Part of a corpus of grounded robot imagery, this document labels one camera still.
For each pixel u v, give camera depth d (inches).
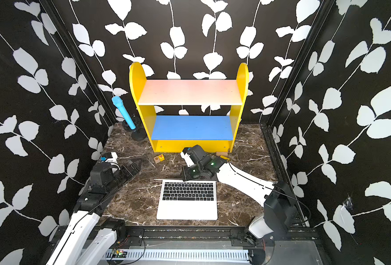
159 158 38.7
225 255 27.6
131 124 37.2
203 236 29.7
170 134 35.6
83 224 18.5
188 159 25.9
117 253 27.7
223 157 40.6
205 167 23.3
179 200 33.0
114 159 26.6
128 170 26.0
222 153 39.9
